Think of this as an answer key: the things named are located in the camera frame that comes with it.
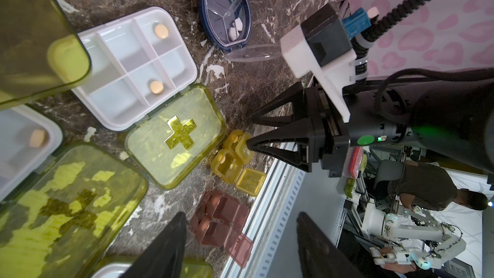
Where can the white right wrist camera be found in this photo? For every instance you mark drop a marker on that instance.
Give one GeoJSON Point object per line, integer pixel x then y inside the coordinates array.
{"type": "Point", "coordinates": [321, 45]}

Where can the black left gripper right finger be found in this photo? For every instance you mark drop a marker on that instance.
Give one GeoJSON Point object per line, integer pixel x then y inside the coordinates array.
{"type": "Point", "coordinates": [318, 256]}

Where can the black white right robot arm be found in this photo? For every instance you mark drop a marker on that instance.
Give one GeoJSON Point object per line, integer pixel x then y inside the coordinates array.
{"type": "Point", "coordinates": [450, 113]}

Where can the small yellow pillbox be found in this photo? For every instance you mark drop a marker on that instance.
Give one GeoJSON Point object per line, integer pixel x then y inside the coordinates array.
{"type": "Point", "coordinates": [230, 164]}

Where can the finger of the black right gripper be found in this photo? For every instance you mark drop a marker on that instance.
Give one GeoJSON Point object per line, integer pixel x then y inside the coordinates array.
{"type": "Point", "coordinates": [290, 144]}
{"type": "Point", "coordinates": [294, 96]}

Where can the small dark red pillbox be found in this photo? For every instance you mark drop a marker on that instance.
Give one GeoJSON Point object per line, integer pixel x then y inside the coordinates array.
{"type": "Point", "coordinates": [218, 222]}

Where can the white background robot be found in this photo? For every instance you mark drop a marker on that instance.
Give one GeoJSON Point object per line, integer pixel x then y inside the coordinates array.
{"type": "Point", "coordinates": [416, 239]}

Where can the white pillbox green lid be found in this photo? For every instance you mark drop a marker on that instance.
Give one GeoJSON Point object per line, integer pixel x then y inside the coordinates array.
{"type": "Point", "coordinates": [143, 83]}
{"type": "Point", "coordinates": [61, 206]}
{"type": "Point", "coordinates": [116, 266]}
{"type": "Point", "coordinates": [41, 54]}

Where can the person in dark shirt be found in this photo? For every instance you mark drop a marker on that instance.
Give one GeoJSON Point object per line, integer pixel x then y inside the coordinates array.
{"type": "Point", "coordinates": [421, 185]}

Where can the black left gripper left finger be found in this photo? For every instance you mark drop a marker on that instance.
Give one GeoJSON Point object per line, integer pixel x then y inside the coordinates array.
{"type": "Point", "coordinates": [169, 243]}

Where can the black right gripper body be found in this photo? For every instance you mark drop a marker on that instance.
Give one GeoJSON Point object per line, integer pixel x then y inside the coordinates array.
{"type": "Point", "coordinates": [334, 137]}

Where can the white pillbox green lid front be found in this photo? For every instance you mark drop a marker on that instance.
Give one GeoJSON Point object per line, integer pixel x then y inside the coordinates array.
{"type": "Point", "coordinates": [116, 266]}

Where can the aluminium front rail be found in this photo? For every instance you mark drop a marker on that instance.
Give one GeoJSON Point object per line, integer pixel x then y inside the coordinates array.
{"type": "Point", "coordinates": [272, 223]}

